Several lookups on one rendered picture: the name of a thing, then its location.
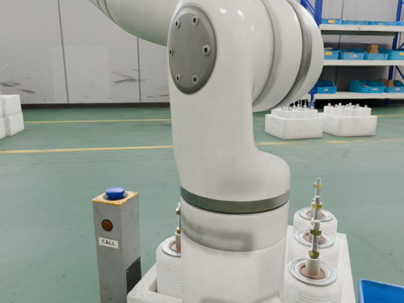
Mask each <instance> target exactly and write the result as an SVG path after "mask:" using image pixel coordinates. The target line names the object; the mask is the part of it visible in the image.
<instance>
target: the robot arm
mask: <svg viewBox="0 0 404 303"><path fill-rule="evenodd" d="M88 1H90V2H91V3H92V4H93V5H95V6H96V7H97V8H98V9H99V10H100V11H101V12H102V13H103V14H105V15H106V16H107V17H108V18H109V19H110V20H112V21H113V22H114V23H115V24H117V25H118V26H119V27H120V28H121V29H123V30H125V31H126V32H128V33H129V34H132V35H134V36H135V37H138V38H140V39H143V40H146V41H149V42H152V43H156V44H159V45H162V46H166V47H167V69H168V86H169V94H170V108H171V125H172V138H173V152H174V158H175V161H176V165H177V169H178V173H179V177H180V213H181V263H182V303H282V301H283V284H284V267H285V257H286V239H287V225H288V215H289V197H290V169H289V166H288V165H287V163H286V162H285V161H284V160H282V159H281V158H279V157H278V156H275V155H272V154H270V153H266V152H263V151H259V150H258V149H257V147H256V145H255V142H254V134H253V112H260V111H270V110H273V109H277V108H282V107H284V106H287V105H289V104H291V103H293V102H295V101H297V100H299V99H301V98H302V97H304V96H305V95H306V94H307V93H308V92H309V91H310V90H311V89H312V88H313V87H314V85H315V84H316V82H317V80H318V78H319V76H320V74H321V72H322V68H323V60H324V48H323V40H322V36H321V34H320V30H319V28H318V26H317V24H316V23H315V21H314V19H313V18H312V16H311V15H310V14H309V12H308V11H307V10H306V9H305V8H304V7H303V6H302V5H301V4H299V3H297V2H296V1H294V0H88Z"/></svg>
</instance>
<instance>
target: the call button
mask: <svg viewBox="0 0 404 303"><path fill-rule="evenodd" d="M105 192H106V195H107V196H108V197H109V198H120V197H122V196H123V194H124V193H125V189H124V188H123V187H120V186H114V187H110V188H108V189H107V190H106V191H105Z"/></svg>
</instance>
